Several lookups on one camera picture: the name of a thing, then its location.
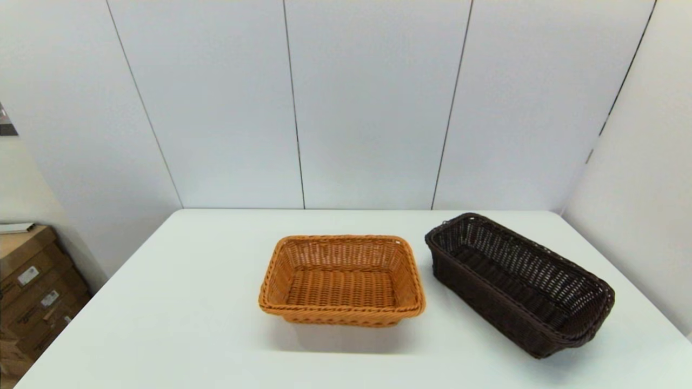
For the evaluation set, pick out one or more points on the orange wicker basket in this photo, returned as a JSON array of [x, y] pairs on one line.
[[340, 286]]

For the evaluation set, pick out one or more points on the dark brown wicker basket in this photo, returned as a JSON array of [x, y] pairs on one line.
[[513, 286]]

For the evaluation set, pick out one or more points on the white flat booklet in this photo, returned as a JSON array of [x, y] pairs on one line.
[[16, 227]]

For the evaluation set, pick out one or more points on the brown cardboard box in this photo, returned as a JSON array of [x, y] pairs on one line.
[[40, 335], [32, 309], [16, 248], [11, 362]]

